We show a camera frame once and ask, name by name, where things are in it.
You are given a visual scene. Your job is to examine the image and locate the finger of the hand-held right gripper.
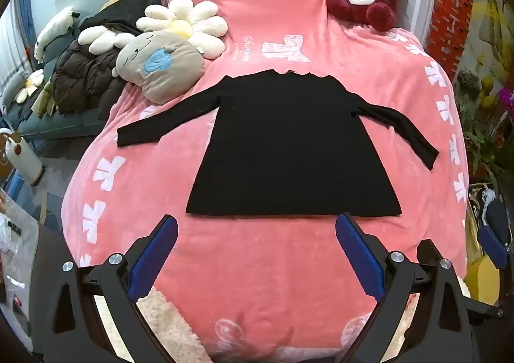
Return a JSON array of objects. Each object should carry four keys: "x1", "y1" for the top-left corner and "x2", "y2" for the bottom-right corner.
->
[{"x1": 477, "y1": 226, "x2": 510, "y2": 269}]

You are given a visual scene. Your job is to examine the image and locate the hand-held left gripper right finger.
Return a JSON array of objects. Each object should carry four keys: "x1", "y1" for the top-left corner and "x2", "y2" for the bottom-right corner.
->
[{"x1": 335, "y1": 212, "x2": 484, "y2": 363}]

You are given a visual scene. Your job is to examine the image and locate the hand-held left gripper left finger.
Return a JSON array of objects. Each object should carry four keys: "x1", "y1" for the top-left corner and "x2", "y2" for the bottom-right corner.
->
[{"x1": 44, "y1": 214, "x2": 179, "y2": 363}]

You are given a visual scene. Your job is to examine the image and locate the black long-sleeve top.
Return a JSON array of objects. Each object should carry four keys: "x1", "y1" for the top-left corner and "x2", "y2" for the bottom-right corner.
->
[{"x1": 116, "y1": 69, "x2": 439, "y2": 216}]

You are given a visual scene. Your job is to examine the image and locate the yellow box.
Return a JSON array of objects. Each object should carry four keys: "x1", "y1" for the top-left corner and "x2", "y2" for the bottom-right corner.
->
[{"x1": 464, "y1": 254, "x2": 501, "y2": 305}]

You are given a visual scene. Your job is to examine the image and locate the pink bow-print blanket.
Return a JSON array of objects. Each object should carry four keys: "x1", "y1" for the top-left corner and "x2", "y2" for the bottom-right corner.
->
[{"x1": 60, "y1": 0, "x2": 470, "y2": 363}]

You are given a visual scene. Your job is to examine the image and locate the white fluffy cloth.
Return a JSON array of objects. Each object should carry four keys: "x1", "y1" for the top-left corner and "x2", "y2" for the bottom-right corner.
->
[{"x1": 137, "y1": 288, "x2": 211, "y2": 363}]

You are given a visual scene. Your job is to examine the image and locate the green potted plants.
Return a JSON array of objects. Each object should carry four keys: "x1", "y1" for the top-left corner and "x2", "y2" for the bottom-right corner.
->
[{"x1": 456, "y1": 69, "x2": 514, "y2": 187}]

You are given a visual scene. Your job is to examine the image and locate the clear plastic cover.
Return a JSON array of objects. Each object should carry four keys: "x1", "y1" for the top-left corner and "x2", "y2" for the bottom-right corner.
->
[{"x1": 0, "y1": 190, "x2": 39, "y2": 267}]

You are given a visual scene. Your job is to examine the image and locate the teal sofa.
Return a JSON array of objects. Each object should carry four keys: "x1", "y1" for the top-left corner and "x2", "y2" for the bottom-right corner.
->
[{"x1": 0, "y1": 9, "x2": 109, "y2": 141}]

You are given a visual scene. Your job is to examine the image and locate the white bear-face appliance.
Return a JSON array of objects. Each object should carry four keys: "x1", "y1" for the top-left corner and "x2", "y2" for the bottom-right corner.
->
[{"x1": 0, "y1": 128, "x2": 45, "y2": 187}]

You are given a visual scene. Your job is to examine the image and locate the grey round face cushion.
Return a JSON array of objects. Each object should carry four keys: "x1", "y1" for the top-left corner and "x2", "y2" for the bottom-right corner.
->
[{"x1": 115, "y1": 31, "x2": 206, "y2": 104}]

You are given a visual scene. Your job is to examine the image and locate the brown puffer jacket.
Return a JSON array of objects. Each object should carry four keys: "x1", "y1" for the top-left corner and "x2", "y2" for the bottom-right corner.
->
[{"x1": 51, "y1": 39, "x2": 129, "y2": 120}]

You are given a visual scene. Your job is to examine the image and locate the small white flower pillow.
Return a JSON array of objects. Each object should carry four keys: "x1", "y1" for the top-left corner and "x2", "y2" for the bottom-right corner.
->
[{"x1": 14, "y1": 69, "x2": 45, "y2": 103}]

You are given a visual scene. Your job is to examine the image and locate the large white flower pillow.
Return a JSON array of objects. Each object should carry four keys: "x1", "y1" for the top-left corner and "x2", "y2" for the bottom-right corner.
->
[{"x1": 137, "y1": 0, "x2": 228, "y2": 60}]

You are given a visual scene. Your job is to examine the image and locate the black jacket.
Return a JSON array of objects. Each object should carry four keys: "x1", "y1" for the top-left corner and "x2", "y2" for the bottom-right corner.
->
[{"x1": 82, "y1": 0, "x2": 163, "y2": 36}]

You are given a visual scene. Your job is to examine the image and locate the white plush seal toy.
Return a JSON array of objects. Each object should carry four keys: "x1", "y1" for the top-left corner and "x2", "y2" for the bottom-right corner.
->
[{"x1": 33, "y1": 6, "x2": 81, "y2": 63}]

